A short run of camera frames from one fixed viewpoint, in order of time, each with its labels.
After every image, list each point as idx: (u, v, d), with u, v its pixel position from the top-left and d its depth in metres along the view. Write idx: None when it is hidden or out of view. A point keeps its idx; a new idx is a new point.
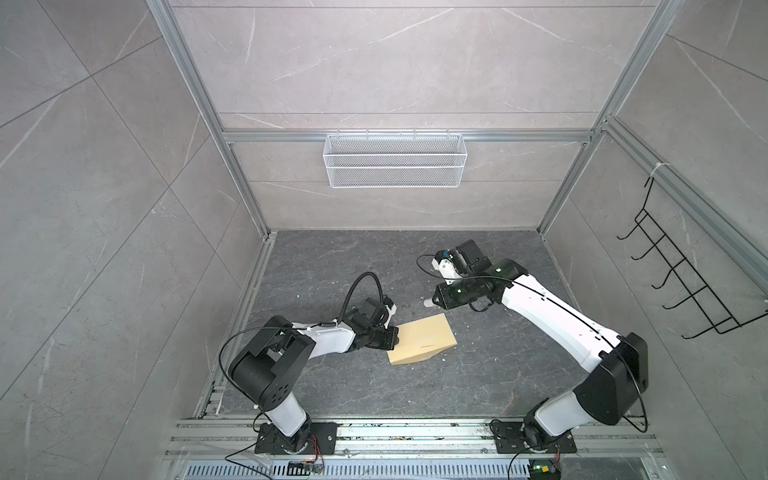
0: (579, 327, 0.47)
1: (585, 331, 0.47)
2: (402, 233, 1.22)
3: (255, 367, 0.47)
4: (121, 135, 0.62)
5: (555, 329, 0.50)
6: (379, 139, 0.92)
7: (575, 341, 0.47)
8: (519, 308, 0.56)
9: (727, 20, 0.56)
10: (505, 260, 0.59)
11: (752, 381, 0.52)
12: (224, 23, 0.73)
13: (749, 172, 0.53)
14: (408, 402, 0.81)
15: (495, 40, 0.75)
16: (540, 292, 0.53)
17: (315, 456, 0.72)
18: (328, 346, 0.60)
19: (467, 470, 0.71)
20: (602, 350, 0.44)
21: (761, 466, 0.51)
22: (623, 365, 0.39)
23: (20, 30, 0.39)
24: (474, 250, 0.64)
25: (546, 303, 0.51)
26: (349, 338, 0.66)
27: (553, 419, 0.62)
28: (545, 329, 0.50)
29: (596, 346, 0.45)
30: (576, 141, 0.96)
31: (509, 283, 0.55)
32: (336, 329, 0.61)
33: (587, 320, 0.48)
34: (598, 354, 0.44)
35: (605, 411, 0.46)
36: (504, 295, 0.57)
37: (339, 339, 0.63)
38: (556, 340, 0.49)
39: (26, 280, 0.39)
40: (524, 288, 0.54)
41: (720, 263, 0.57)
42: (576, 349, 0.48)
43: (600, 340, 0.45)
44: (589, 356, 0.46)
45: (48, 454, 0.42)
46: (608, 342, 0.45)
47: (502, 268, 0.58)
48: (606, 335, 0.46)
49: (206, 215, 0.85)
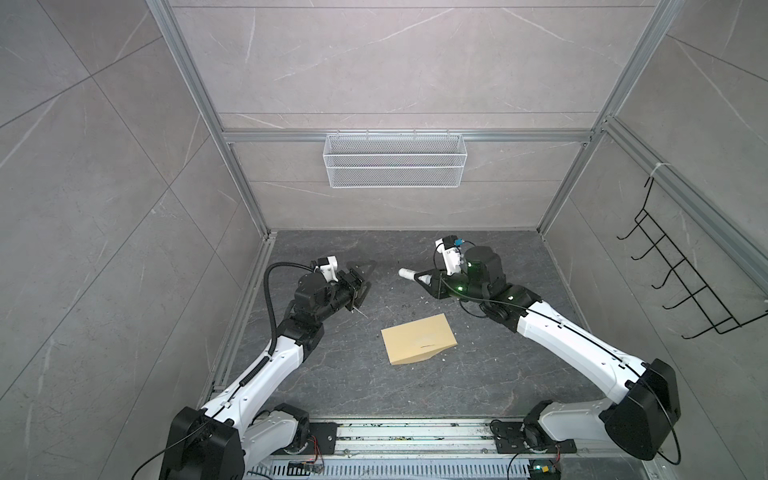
0: (601, 356, 0.46)
1: (608, 360, 0.45)
2: (402, 233, 1.22)
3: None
4: (121, 136, 0.62)
5: (577, 357, 0.49)
6: (380, 139, 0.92)
7: (600, 370, 0.46)
8: (536, 337, 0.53)
9: (727, 20, 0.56)
10: (519, 286, 0.59)
11: (752, 382, 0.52)
12: (224, 24, 0.73)
13: (748, 172, 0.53)
14: (408, 402, 0.81)
15: (495, 40, 0.75)
16: (556, 320, 0.52)
17: (315, 456, 0.72)
18: (270, 387, 0.51)
19: (466, 470, 0.71)
20: (628, 380, 0.42)
21: (761, 466, 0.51)
22: (652, 396, 0.41)
23: (20, 30, 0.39)
24: (498, 264, 0.58)
25: (564, 332, 0.50)
26: (297, 356, 0.56)
27: (561, 423, 0.61)
28: (567, 357, 0.51)
29: (621, 375, 0.43)
30: (576, 142, 0.96)
31: (524, 313, 0.54)
32: (273, 366, 0.51)
33: (609, 349, 0.46)
34: (623, 384, 0.43)
35: (640, 445, 0.43)
36: (520, 324, 0.56)
37: (279, 371, 0.52)
38: (579, 367, 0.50)
39: (26, 280, 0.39)
40: (540, 317, 0.53)
41: (720, 263, 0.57)
42: (602, 379, 0.46)
43: (625, 369, 0.44)
44: (615, 386, 0.44)
45: (48, 454, 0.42)
46: (634, 371, 0.43)
47: (515, 296, 0.57)
48: (631, 362, 0.44)
49: (206, 215, 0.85)
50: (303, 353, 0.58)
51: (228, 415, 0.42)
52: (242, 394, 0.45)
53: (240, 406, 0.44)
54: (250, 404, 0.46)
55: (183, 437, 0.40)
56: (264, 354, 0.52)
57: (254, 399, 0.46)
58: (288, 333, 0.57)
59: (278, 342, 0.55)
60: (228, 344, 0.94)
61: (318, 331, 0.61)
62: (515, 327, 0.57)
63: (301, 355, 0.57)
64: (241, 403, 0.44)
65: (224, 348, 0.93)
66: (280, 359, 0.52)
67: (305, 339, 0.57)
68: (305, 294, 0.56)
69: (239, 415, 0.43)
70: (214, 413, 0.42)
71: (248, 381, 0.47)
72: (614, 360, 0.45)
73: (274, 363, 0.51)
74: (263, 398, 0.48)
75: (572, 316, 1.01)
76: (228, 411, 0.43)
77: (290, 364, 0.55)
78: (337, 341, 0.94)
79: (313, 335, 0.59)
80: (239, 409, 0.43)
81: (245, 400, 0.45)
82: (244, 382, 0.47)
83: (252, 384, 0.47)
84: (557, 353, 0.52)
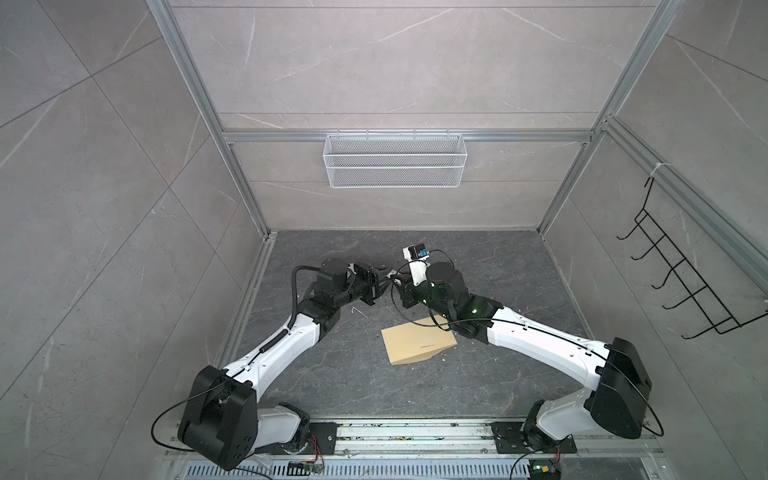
0: (569, 349, 0.47)
1: (574, 351, 0.47)
2: (402, 233, 1.22)
3: (202, 436, 0.42)
4: (122, 136, 0.62)
5: (548, 355, 0.50)
6: (379, 139, 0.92)
7: (570, 363, 0.47)
8: (507, 343, 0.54)
9: (727, 20, 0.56)
10: (479, 297, 0.60)
11: (752, 381, 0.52)
12: (225, 24, 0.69)
13: (748, 173, 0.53)
14: (408, 402, 0.81)
15: (495, 40, 0.75)
16: (521, 324, 0.53)
17: (315, 456, 0.72)
18: (287, 358, 0.52)
19: (467, 470, 0.71)
20: (597, 366, 0.44)
21: (761, 466, 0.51)
22: (622, 376, 0.42)
23: (20, 30, 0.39)
24: (460, 280, 0.57)
25: (530, 333, 0.51)
26: (314, 334, 0.58)
27: (550, 418, 0.62)
28: (540, 357, 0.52)
29: (590, 362, 0.45)
30: (576, 141, 0.96)
31: (490, 323, 0.55)
32: (290, 340, 0.52)
33: (573, 339, 0.48)
34: (594, 371, 0.44)
35: (625, 426, 0.45)
36: (489, 334, 0.56)
37: (297, 345, 0.54)
38: (553, 364, 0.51)
39: (26, 280, 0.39)
40: (505, 323, 0.54)
41: (720, 263, 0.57)
42: (574, 370, 0.47)
43: (592, 355, 0.45)
44: (587, 374, 0.45)
45: (48, 454, 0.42)
46: (600, 357, 0.45)
47: (479, 308, 0.58)
48: (595, 348, 0.46)
49: (206, 215, 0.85)
50: (319, 332, 0.59)
51: (247, 377, 0.44)
52: (261, 361, 0.47)
53: (259, 371, 0.45)
54: (267, 371, 0.47)
55: (204, 394, 0.42)
56: (284, 328, 0.54)
57: (271, 367, 0.48)
58: (307, 311, 0.59)
59: (297, 318, 0.57)
60: (228, 344, 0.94)
61: (333, 314, 0.62)
62: (486, 339, 0.58)
63: (317, 335, 0.59)
64: (260, 368, 0.46)
65: (224, 348, 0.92)
66: (298, 334, 0.54)
67: (321, 319, 0.58)
68: (327, 275, 0.59)
69: (257, 379, 0.44)
70: (235, 373, 0.44)
71: (267, 350, 0.49)
72: (581, 350, 0.46)
73: (293, 337, 0.53)
74: (279, 368, 0.51)
75: (572, 315, 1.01)
76: (248, 374, 0.44)
77: (307, 340, 0.57)
78: (337, 341, 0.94)
79: (329, 316, 0.61)
80: (258, 373, 0.45)
81: (264, 367, 0.46)
82: (264, 350, 0.49)
83: (271, 352, 0.49)
84: (530, 355, 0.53)
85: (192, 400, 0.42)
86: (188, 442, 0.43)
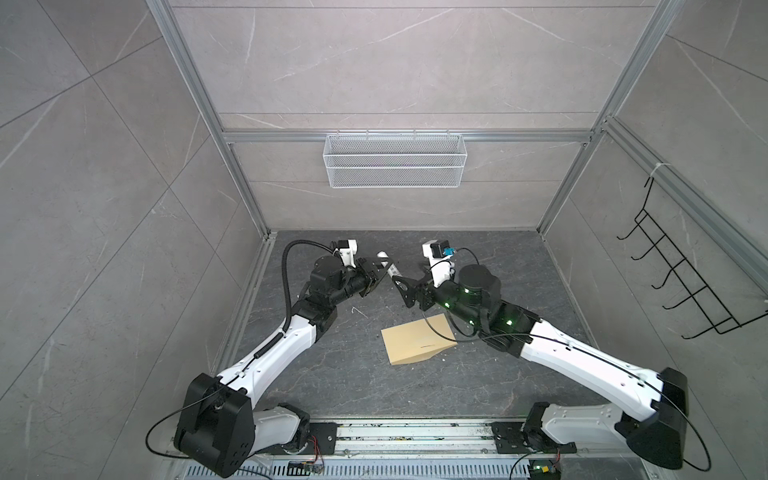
0: (619, 376, 0.44)
1: (626, 379, 0.43)
2: (401, 233, 1.22)
3: (198, 443, 0.42)
4: (122, 136, 0.62)
5: (593, 378, 0.46)
6: (380, 139, 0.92)
7: (621, 392, 0.44)
8: (543, 360, 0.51)
9: (726, 20, 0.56)
10: (514, 306, 0.54)
11: (753, 381, 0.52)
12: (225, 24, 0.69)
13: (748, 173, 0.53)
14: (408, 402, 0.81)
15: (495, 40, 0.75)
16: (565, 342, 0.48)
17: (315, 456, 0.72)
18: (283, 361, 0.51)
19: (467, 470, 0.71)
20: (652, 399, 0.41)
21: (761, 466, 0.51)
22: (680, 413, 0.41)
23: (20, 30, 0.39)
24: (498, 288, 0.49)
25: (574, 354, 0.47)
26: (310, 336, 0.57)
27: (562, 424, 0.60)
28: (580, 378, 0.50)
29: (644, 394, 0.42)
30: (576, 142, 0.96)
31: (527, 339, 0.50)
32: (284, 344, 0.51)
33: (622, 366, 0.45)
34: (649, 404, 0.41)
35: (669, 457, 0.43)
36: (524, 349, 0.51)
37: (293, 348, 0.53)
38: (596, 389, 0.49)
39: (26, 280, 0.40)
40: (547, 341, 0.49)
41: (721, 263, 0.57)
42: (624, 400, 0.44)
43: (645, 386, 0.42)
44: (639, 406, 0.42)
45: (48, 454, 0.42)
46: (654, 389, 0.42)
47: (514, 320, 0.52)
48: (648, 379, 0.43)
49: (206, 215, 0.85)
50: (316, 333, 0.59)
51: (242, 384, 0.43)
52: (256, 366, 0.46)
53: (254, 377, 0.45)
54: (262, 376, 0.46)
55: (199, 402, 0.41)
56: (278, 331, 0.53)
57: (266, 372, 0.47)
58: (303, 312, 0.58)
59: (293, 320, 0.56)
60: (228, 344, 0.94)
61: (330, 314, 0.61)
62: (518, 353, 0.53)
63: (313, 336, 0.58)
64: (255, 374, 0.45)
65: (224, 348, 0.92)
66: (293, 337, 0.53)
67: (318, 320, 0.58)
68: (320, 275, 0.57)
69: (252, 385, 0.44)
70: (229, 380, 0.43)
71: (262, 354, 0.48)
72: (633, 380, 0.43)
73: (288, 340, 0.52)
74: (275, 372, 0.50)
75: (571, 315, 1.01)
76: (242, 381, 0.44)
77: (303, 342, 0.56)
78: (337, 341, 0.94)
79: (325, 317, 0.60)
80: (253, 380, 0.44)
81: (258, 372, 0.46)
82: (258, 355, 0.48)
83: (265, 357, 0.48)
84: (569, 375, 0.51)
85: (186, 409, 0.42)
86: (183, 449, 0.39)
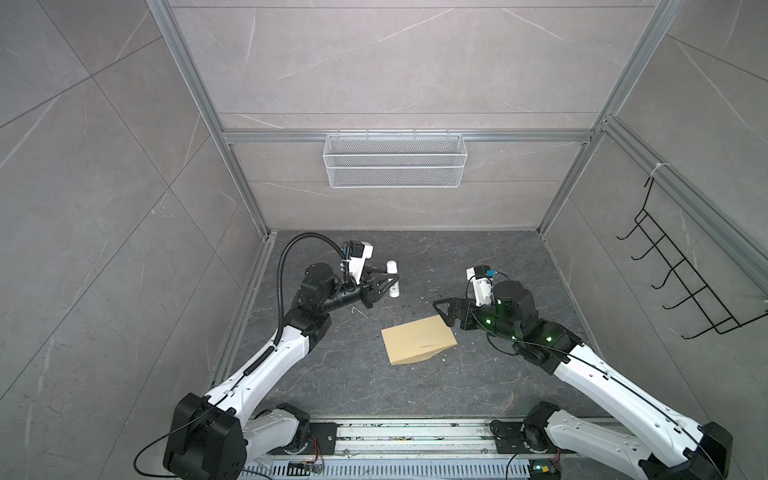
0: (654, 416, 0.43)
1: (661, 421, 0.42)
2: (401, 233, 1.22)
3: (187, 465, 0.41)
4: (122, 136, 0.62)
5: (623, 412, 0.46)
6: (379, 139, 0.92)
7: (652, 433, 0.43)
8: (576, 383, 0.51)
9: (727, 20, 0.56)
10: (555, 324, 0.55)
11: (752, 381, 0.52)
12: (225, 24, 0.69)
13: (748, 173, 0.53)
14: (408, 402, 0.81)
15: (495, 41, 0.75)
16: (602, 370, 0.48)
17: (315, 456, 0.72)
18: (273, 376, 0.50)
19: (467, 470, 0.71)
20: (687, 448, 0.40)
21: (762, 466, 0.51)
22: (712, 467, 0.38)
23: (20, 29, 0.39)
24: (530, 301, 0.54)
25: (611, 384, 0.47)
26: (303, 346, 0.56)
27: (572, 435, 0.60)
28: (610, 408, 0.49)
29: (678, 441, 0.41)
30: (576, 142, 0.96)
31: (565, 358, 0.50)
32: (275, 359, 0.50)
33: (662, 408, 0.43)
34: (682, 452, 0.40)
35: None
36: (559, 367, 0.52)
37: (284, 361, 0.52)
38: (625, 421, 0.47)
39: (26, 280, 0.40)
40: (583, 365, 0.49)
41: (721, 263, 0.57)
42: (653, 440, 0.43)
43: (682, 433, 0.41)
44: (670, 451, 0.41)
45: (48, 454, 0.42)
46: (691, 438, 0.41)
47: (553, 337, 0.53)
48: (687, 426, 0.42)
49: (206, 214, 0.83)
50: (309, 343, 0.58)
51: (230, 404, 0.42)
52: (245, 383, 0.45)
53: (243, 396, 0.44)
54: (252, 394, 0.45)
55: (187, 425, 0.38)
56: (269, 344, 0.52)
57: (257, 388, 0.46)
58: (295, 322, 0.57)
59: (284, 332, 0.54)
60: (229, 344, 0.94)
61: (324, 322, 0.60)
62: (552, 371, 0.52)
63: (307, 346, 0.57)
64: (244, 392, 0.44)
65: (224, 348, 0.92)
66: (285, 350, 0.52)
67: (312, 330, 0.57)
68: (312, 286, 0.55)
69: (241, 405, 0.43)
70: (218, 400, 0.42)
71: (252, 371, 0.47)
72: (669, 423, 0.42)
73: (279, 353, 0.51)
74: (266, 386, 0.49)
75: (571, 315, 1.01)
76: (231, 400, 0.43)
77: (295, 354, 0.55)
78: (337, 341, 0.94)
79: (319, 326, 0.59)
80: (241, 399, 0.43)
81: (248, 390, 0.44)
82: (248, 371, 0.47)
83: (255, 374, 0.47)
84: (600, 402, 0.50)
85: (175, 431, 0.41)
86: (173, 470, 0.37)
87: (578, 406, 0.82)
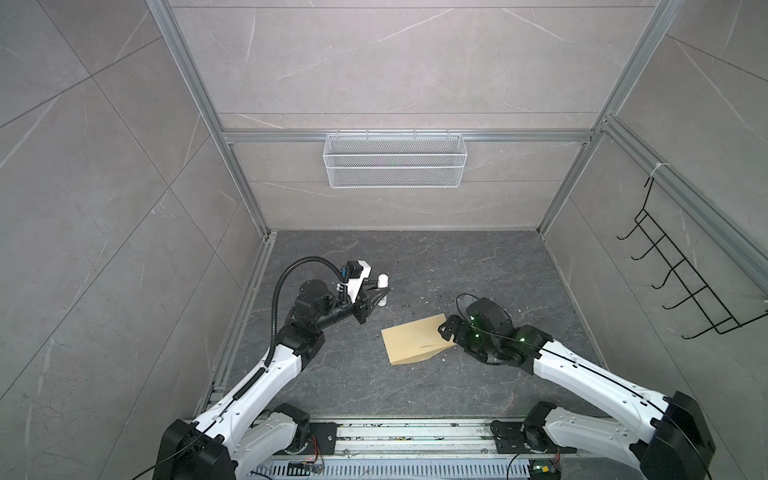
0: (622, 393, 0.46)
1: (628, 397, 0.45)
2: (401, 233, 1.22)
3: None
4: (121, 136, 0.62)
5: (597, 396, 0.49)
6: (379, 139, 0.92)
7: (622, 409, 0.46)
8: (552, 377, 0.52)
9: (726, 21, 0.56)
10: (528, 326, 0.60)
11: (752, 381, 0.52)
12: (225, 24, 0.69)
13: (748, 173, 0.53)
14: (408, 402, 0.81)
15: (495, 41, 0.75)
16: (571, 360, 0.52)
17: (315, 456, 0.72)
18: (265, 399, 0.50)
19: (467, 470, 0.71)
20: (653, 417, 0.42)
21: (762, 466, 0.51)
22: (680, 432, 0.40)
23: (20, 29, 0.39)
24: (497, 311, 0.62)
25: (580, 372, 0.50)
26: (295, 364, 0.55)
27: (569, 433, 0.60)
28: (587, 397, 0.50)
29: (645, 412, 0.43)
30: (576, 141, 0.96)
31: (538, 355, 0.55)
32: (265, 382, 0.49)
33: (628, 385, 0.46)
34: (649, 421, 0.42)
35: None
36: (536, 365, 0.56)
37: (276, 382, 0.52)
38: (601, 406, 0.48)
39: (26, 280, 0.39)
40: (553, 357, 0.53)
41: (720, 263, 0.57)
42: (624, 416, 0.46)
43: (648, 405, 0.44)
44: (640, 423, 0.44)
45: (48, 454, 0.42)
46: (656, 408, 0.43)
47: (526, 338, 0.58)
48: (652, 398, 0.44)
49: (206, 215, 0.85)
50: (302, 361, 0.57)
51: (219, 431, 0.41)
52: (234, 408, 0.44)
53: (232, 421, 0.43)
54: (242, 419, 0.45)
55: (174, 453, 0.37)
56: (260, 365, 0.51)
57: (247, 412, 0.46)
58: (287, 342, 0.56)
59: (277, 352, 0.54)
60: (229, 344, 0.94)
61: (318, 339, 0.60)
62: (532, 368, 0.57)
63: (299, 364, 0.56)
64: (233, 417, 0.43)
65: (224, 348, 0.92)
66: (276, 370, 0.51)
67: (304, 348, 0.56)
68: (306, 302, 0.55)
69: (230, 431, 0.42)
70: (206, 428, 0.41)
71: (241, 394, 0.46)
72: (635, 398, 0.45)
73: (270, 374, 0.50)
74: (257, 410, 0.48)
75: (571, 316, 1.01)
76: (219, 427, 0.42)
77: (287, 374, 0.54)
78: (337, 341, 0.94)
79: (312, 344, 0.58)
80: (231, 425, 0.43)
81: (238, 415, 0.44)
82: (238, 395, 0.46)
83: (245, 397, 0.46)
84: (577, 393, 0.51)
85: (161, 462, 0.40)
86: None
87: (578, 406, 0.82)
